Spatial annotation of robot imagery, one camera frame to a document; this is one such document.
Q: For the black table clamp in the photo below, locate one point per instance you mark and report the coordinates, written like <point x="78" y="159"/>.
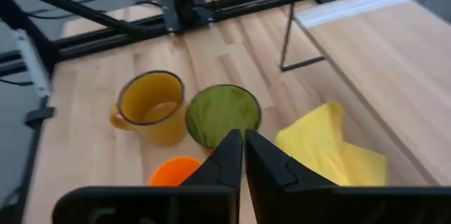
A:
<point x="38" y="116"/>

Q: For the wooden shelf with black legs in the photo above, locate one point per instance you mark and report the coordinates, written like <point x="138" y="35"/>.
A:
<point x="380" y="58"/>

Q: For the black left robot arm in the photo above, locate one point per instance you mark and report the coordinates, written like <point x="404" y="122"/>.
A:
<point x="183" y="9"/>

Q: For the yellow cloth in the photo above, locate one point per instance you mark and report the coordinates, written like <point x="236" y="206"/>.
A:
<point x="317" y="139"/>

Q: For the amber yellow mug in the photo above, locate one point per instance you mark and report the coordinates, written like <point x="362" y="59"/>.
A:
<point x="155" y="93"/>

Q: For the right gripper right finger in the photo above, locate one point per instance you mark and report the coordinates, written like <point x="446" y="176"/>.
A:
<point x="271" y="181"/>

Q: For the green faceted glass tumbler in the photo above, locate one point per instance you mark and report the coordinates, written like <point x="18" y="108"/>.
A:
<point x="222" y="111"/>

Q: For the black metal rig frame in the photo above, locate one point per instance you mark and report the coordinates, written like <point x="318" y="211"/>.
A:
<point x="105" y="42"/>

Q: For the white light bar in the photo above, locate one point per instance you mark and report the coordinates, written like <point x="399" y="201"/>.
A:
<point x="31" y="62"/>

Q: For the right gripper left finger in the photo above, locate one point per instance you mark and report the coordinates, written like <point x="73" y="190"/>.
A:
<point x="225" y="167"/>

